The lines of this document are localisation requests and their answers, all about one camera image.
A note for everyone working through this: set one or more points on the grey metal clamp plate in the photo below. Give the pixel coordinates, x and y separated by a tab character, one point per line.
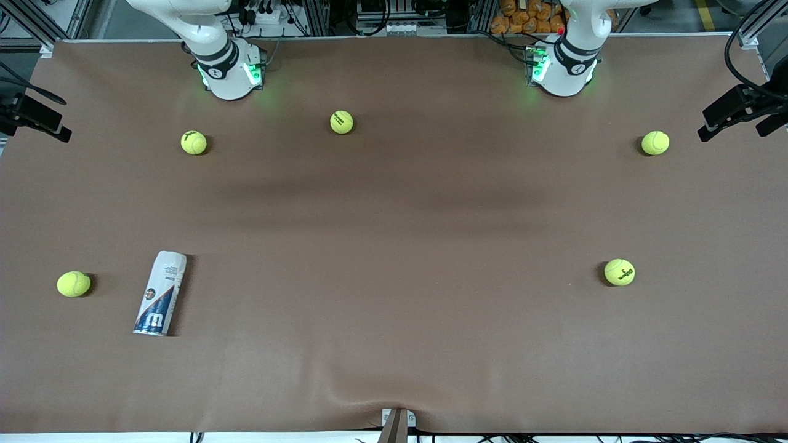
411	419

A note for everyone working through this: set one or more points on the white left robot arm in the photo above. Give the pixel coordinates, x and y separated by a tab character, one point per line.
563	83

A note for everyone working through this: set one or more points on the aluminium frame post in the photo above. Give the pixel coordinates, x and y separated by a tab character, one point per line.
31	24
754	27
481	17
320	18

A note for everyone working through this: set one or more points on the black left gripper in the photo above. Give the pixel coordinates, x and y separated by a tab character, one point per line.
752	100

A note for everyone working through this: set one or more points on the brown camera stand bar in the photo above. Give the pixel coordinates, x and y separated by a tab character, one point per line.
394	434

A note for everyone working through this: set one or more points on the clear white-blue tennis ball can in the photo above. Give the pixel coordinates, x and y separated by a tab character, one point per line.
160	295

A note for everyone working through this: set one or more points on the grey arm base connector box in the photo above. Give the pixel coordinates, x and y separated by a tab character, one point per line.
533	61
255	71

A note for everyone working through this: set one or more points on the heap of orange round objects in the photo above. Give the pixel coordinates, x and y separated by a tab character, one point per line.
523	18

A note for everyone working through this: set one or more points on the yellow-green tennis ball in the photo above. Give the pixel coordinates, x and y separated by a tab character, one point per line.
619	272
194	142
341	122
655	143
74	283

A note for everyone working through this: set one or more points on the white multi-port device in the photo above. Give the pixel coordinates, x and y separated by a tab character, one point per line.
400	29

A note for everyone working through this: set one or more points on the white power strip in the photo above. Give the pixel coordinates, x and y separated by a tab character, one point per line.
268	16

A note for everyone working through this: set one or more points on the brown table mat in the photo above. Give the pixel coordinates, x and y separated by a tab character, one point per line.
394	338

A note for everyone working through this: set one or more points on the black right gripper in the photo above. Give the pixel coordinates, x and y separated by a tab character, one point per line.
13	111

